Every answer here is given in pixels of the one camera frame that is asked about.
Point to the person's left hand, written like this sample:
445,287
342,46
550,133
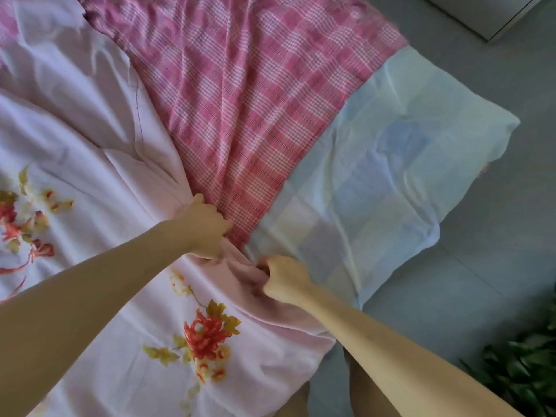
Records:
201,226

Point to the person's right hand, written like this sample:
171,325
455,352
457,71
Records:
287,280

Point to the pink gingham sheet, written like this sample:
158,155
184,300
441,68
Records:
261,82

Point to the person's right forearm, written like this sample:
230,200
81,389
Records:
408,360

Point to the person's left forearm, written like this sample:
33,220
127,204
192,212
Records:
78,308

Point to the person's left leg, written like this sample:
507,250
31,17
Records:
295,402

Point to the person's leg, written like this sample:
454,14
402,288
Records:
295,402
369,395

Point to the person's right leg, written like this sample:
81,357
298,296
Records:
369,395

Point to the white bed sheet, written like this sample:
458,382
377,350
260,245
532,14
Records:
391,169

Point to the green leafy plant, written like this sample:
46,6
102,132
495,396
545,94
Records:
521,369

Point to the white wardrobe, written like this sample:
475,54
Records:
486,13

